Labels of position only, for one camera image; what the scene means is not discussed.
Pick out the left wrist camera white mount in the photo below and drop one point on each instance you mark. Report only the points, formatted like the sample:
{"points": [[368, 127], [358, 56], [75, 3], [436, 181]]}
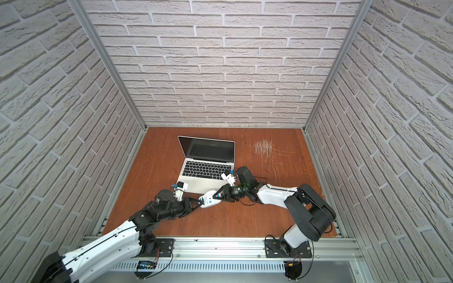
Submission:
{"points": [[179, 189]]}

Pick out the silver laptop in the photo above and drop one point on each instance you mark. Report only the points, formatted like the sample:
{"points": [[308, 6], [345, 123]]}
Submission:
{"points": [[205, 161]]}

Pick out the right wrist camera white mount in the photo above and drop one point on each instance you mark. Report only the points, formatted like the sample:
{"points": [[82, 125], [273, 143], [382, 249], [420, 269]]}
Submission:
{"points": [[229, 177]]}

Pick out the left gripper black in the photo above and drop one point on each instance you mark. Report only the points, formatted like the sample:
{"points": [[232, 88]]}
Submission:
{"points": [[189, 205]]}

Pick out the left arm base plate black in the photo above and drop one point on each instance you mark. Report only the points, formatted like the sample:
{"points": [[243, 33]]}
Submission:
{"points": [[161, 247]]}

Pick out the left electronics board with wires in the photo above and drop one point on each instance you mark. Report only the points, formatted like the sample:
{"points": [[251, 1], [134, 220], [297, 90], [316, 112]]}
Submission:
{"points": [[145, 269]]}

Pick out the white wireless mouse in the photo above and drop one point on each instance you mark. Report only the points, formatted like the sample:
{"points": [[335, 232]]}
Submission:
{"points": [[209, 199]]}

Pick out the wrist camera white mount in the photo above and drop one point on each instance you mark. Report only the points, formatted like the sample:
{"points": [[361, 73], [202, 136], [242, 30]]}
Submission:
{"points": [[179, 189], [229, 177]]}

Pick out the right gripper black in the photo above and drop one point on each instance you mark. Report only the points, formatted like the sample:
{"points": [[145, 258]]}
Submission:
{"points": [[226, 193]]}

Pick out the aluminium front rail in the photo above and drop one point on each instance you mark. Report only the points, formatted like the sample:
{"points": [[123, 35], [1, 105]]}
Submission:
{"points": [[248, 249]]}

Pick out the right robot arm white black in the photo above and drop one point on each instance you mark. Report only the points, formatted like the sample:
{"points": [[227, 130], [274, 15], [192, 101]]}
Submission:
{"points": [[310, 212]]}

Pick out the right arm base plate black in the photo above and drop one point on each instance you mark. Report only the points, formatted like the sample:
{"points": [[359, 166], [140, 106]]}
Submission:
{"points": [[278, 248]]}

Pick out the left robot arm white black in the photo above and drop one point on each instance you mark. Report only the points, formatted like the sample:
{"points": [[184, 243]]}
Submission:
{"points": [[133, 237]]}

